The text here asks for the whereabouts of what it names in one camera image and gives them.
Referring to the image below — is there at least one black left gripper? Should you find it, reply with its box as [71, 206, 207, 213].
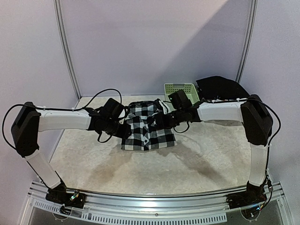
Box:
[105, 119, 132, 139]

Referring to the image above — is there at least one black white patterned garment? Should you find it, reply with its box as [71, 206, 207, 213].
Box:
[121, 99, 177, 151]

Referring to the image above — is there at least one black t-shirt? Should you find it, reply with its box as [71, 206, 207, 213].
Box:
[196, 76, 250, 100]

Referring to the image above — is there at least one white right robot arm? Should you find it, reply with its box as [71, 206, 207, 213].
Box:
[154, 95, 273, 204]

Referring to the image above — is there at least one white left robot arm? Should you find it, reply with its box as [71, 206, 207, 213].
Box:
[11, 99, 131, 203]

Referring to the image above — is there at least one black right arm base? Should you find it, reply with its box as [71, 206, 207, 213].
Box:
[226, 179, 273, 210]

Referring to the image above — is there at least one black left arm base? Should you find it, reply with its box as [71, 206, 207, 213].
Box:
[45, 183, 86, 209]

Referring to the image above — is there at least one pale green plastic laundry basket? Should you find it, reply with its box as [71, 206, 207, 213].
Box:
[163, 82, 201, 105]

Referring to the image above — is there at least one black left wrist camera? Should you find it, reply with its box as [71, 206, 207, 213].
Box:
[97, 98, 129, 121]

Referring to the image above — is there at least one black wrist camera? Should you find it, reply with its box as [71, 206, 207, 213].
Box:
[97, 98, 129, 121]
[168, 89, 192, 110]

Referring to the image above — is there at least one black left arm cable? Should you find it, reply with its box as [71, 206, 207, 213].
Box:
[1, 88, 122, 150]

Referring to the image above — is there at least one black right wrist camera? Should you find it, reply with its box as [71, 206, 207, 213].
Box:
[168, 89, 192, 110]

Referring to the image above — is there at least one left corner wall post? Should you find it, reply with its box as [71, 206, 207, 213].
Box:
[53, 0, 82, 100]

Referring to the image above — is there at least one corner wall post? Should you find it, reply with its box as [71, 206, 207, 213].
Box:
[53, 0, 82, 100]
[235, 0, 258, 83]

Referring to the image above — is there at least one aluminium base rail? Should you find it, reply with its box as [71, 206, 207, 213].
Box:
[20, 182, 293, 225]

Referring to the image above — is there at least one right corner wall post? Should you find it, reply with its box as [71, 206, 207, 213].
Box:
[235, 0, 258, 83]

